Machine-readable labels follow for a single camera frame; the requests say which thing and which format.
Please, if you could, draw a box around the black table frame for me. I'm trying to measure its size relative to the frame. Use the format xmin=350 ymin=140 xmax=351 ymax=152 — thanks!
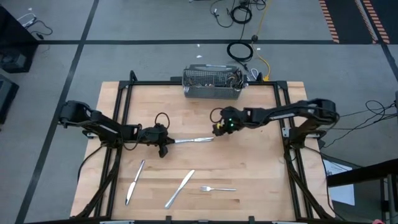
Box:
xmin=73 ymin=70 xmax=336 ymax=224

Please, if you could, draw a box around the white floor cable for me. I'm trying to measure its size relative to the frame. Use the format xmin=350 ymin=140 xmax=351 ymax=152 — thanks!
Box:
xmin=17 ymin=12 xmax=35 ymax=27

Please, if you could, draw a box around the black floor cable bundle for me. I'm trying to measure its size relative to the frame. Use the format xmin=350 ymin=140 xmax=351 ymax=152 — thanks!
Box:
xmin=325 ymin=99 xmax=398 ymax=149

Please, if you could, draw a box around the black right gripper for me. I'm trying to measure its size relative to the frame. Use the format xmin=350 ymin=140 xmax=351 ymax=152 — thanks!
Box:
xmin=212 ymin=115 xmax=249 ymax=137

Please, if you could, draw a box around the coiled black cable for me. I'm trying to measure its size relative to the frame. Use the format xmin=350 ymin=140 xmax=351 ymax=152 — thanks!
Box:
xmin=229 ymin=4 xmax=252 ymax=25
xmin=226 ymin=41 xmax=254 ymax=63

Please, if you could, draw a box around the silver knife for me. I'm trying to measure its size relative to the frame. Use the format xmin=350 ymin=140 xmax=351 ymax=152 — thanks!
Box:
xmin=125 ymin=159 xmax=146 ymax=207
xmin=164 ymin=169 xmax=196 ymax=210

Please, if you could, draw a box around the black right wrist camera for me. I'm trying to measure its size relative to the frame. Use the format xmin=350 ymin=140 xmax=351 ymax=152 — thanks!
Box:
xmin=221 ymin=106 xmax=239 ymax=118

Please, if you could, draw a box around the silver spoon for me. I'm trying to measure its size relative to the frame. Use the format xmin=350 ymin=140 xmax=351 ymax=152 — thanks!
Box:
xmin=226 ymin=70 xmax=244 ymax=90

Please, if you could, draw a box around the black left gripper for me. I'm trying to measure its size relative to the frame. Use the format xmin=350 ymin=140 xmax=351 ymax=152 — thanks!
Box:
xmin=138 ymin=126 xmax=177 ymax=159

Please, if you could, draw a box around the white paper sheet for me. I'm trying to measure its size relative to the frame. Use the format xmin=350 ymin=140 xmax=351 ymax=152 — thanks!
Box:
xmin=322 ymin=157 xmax=356 ymax=207

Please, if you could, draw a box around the black box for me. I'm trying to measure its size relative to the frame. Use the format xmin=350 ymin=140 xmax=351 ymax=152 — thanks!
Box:
xmin=0 ymin=74 xmax=19 ymax=125

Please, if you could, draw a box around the metal wire cutlery basket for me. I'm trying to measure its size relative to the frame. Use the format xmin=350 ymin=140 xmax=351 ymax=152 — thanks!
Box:
xmin=182 ymin=63 xmax=247 ymax=101

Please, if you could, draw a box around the yellow extension cord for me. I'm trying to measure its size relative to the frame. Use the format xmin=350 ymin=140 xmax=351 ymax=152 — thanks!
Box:
xmin=251 ymin=0 xmax=272 ymax=82

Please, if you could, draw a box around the black cabinet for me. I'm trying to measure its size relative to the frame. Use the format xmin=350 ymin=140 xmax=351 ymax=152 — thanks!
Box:
xmin=0 ymin=6 xmax=39 ymax=75

